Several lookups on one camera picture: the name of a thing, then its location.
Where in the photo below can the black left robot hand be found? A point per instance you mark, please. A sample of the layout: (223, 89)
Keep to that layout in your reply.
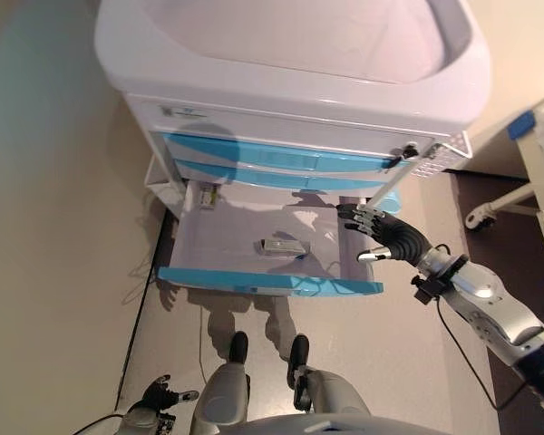
(161, 396)

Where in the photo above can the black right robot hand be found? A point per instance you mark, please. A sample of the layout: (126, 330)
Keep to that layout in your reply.
(399, 238)

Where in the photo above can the deep blue fronted cart drawer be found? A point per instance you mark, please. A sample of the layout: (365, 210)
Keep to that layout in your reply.
(263, 283)

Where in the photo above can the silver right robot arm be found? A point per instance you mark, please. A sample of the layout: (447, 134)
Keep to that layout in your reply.
(494, 299)

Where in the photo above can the blue white cart drawer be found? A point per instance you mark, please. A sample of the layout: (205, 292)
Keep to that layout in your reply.
(299, 181)
(290, 156)

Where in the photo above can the green white medicine box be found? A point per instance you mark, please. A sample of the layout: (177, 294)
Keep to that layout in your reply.
(208, 197)

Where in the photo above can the blue lidded waste bin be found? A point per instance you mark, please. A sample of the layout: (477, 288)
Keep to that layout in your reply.
(392, 201)

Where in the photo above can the grey left robot leg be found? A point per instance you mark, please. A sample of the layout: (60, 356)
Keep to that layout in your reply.
(222, 394)

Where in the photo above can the grey robot leg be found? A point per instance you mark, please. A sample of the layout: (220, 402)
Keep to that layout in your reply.
(222, 394)
(331, 389)

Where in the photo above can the black floor edge strip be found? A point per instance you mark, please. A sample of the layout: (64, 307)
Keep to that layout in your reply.
(138, 317)

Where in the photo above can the bed caster wheel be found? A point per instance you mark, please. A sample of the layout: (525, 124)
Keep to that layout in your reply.
(480, 219)

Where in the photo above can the black cart keys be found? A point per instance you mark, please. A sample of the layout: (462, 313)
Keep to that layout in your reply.
(405, 153)

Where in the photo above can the white perforated basket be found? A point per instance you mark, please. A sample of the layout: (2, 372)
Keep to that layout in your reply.
(440, 158)

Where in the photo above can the blue bed corner bumper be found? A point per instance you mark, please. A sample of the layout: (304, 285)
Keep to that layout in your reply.
(521, 126)

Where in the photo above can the grey right robot leg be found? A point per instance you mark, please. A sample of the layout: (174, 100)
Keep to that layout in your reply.
(331, 389)

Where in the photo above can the grey robot torso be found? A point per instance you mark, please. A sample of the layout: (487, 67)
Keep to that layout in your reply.
(335, 426)

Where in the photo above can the white medical cart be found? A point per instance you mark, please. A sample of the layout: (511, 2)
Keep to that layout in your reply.
(299, 59)

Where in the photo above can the white cart side bin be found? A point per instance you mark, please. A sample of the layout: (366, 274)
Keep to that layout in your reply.
(161, 186)

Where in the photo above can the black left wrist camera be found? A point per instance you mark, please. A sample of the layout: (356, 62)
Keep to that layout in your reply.
(167, 422)

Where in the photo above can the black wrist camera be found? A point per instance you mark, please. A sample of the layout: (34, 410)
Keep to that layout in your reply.
(430, 290)
(167, 422)

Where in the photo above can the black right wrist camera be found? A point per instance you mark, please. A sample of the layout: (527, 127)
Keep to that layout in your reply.
(430, 290)

